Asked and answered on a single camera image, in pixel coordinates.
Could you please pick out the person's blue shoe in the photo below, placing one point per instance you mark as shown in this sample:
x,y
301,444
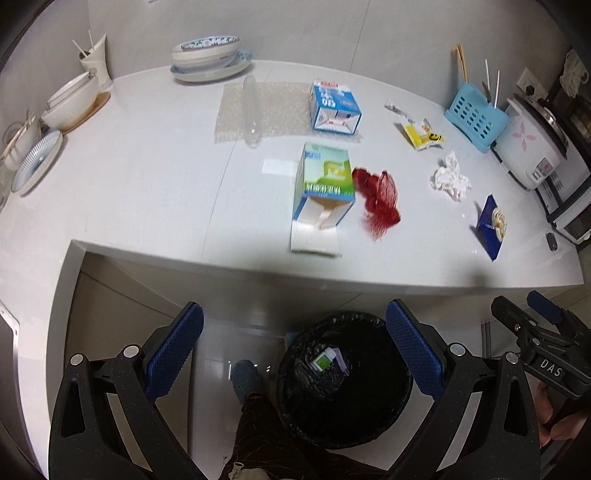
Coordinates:
x,y
244,378

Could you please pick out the yellow snack wrapper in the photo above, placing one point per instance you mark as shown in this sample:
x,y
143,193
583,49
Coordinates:
x,y
422,134

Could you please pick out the small green white carton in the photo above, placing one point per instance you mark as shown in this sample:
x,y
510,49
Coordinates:
x,y
323,361

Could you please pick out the wooden chopstick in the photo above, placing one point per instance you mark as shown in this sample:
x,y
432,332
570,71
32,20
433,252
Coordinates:
x,y
464,62
461,64

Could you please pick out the white bowl with dark rim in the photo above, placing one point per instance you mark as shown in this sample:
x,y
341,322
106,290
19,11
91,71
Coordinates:
x,y
74,90
69,115

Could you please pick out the bubble wrap sheet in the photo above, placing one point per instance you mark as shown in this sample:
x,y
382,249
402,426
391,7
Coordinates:
x,y
281,110

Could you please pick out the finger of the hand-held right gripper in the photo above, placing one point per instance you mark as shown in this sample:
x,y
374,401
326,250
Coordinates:
x,y
508,316
547,308

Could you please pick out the dark blue snack packet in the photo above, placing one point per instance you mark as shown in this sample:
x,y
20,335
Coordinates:
x,y
491,226

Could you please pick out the blue utensil holder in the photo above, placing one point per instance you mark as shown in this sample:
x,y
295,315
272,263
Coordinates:
x,y
471,115

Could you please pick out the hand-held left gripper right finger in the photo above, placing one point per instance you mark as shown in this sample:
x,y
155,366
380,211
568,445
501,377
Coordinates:
x,y
415,350

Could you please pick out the blue striped plate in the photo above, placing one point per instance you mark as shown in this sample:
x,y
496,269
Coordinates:
x,y
37,159

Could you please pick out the blue patterned plate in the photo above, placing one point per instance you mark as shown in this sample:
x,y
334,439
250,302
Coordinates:
x,y
231,69

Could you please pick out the red mesh bag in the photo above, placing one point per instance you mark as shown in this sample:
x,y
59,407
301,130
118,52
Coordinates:
x,y
378,194

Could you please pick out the wooden coaster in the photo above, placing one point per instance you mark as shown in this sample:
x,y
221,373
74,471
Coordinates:
x,y
99,104

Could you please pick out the small silver wrapper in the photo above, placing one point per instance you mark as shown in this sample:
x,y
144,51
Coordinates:
x,y
396,107

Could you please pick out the blue white milk carton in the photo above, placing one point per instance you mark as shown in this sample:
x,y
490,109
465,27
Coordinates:
x,y
332,108

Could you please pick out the white rice cooker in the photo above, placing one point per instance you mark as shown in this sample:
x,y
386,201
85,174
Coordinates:
x,y
521,138

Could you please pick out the person's leg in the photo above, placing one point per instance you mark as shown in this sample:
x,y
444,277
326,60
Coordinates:
x,y
277,443

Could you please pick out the small dark object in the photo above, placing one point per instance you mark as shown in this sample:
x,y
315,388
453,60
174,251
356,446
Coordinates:
x,y
551,241

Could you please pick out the white bowl with red mark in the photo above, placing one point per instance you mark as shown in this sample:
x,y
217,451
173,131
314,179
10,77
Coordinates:
x,y
205,61

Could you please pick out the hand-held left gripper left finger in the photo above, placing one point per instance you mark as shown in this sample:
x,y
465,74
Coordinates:
x,y
178,346

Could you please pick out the green white milk carton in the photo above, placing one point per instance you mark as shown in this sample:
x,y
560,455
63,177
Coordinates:
x,y
318,184

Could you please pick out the white cup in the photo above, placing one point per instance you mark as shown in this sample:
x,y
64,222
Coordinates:
x,y
99,64

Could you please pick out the white tissue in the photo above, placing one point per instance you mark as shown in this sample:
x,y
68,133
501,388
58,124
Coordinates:
x,y
450,177

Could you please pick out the clear plastic tube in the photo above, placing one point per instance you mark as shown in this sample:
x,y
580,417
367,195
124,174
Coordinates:
x,y
253,115

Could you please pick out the black trash bin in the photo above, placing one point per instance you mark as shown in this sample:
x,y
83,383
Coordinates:
x,y
332,415

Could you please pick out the person's right hand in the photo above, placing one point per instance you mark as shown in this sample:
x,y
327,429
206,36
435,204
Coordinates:
x,y
568,427

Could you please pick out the white plastic spoon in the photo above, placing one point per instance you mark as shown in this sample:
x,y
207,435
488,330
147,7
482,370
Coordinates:
x,y
496,87
487,74

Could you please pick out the blue patterned bowl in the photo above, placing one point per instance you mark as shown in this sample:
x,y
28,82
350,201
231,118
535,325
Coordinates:
x,y
205,44

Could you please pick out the white wall socket with plug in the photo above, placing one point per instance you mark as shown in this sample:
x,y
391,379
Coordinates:
x,y
531,83

